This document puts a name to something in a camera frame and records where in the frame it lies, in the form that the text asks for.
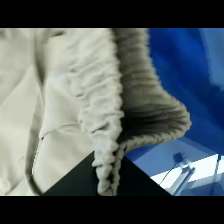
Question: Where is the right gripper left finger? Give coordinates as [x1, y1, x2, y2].
[42, 151, 100, 197]

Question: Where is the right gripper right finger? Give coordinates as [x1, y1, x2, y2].
[118, 156, 172, 197]

